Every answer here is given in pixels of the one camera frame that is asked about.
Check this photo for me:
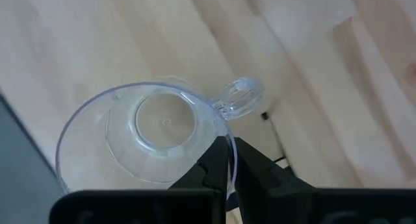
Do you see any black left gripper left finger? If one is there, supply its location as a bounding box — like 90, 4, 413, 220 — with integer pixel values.
168, 135, 231, 191

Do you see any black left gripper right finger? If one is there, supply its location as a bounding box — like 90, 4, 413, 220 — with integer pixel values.
233, 136, 315, 191

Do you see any clear plastic mug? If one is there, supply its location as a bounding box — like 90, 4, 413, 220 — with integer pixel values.
54, 76, 266, 199

